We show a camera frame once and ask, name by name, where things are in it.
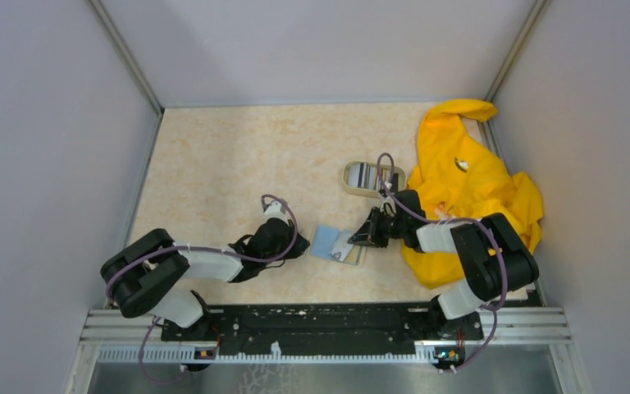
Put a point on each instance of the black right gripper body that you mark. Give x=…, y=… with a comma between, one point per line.
x=392, y=227

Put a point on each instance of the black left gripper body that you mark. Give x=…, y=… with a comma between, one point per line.
x=296, y=250

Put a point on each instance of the silver credit card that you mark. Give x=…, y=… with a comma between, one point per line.
x=341, y=251

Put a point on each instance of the beige card holder wallet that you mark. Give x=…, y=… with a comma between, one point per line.
x=332, y=244

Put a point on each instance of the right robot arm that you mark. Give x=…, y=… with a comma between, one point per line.
x=492, y=257

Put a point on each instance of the beige oval card tray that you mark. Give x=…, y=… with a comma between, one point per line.
x=397, y=181

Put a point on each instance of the yellow cloth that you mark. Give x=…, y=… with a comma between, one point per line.
x=458, y=177

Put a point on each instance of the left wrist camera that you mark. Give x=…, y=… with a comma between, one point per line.
x=276, y=210

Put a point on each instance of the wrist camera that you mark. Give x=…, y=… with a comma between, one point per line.
x=276, y=210
x=388, y=202

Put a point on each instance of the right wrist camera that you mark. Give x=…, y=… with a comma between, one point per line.
x=388, y=202

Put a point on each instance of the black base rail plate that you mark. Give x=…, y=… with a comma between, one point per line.
x=358, y=329

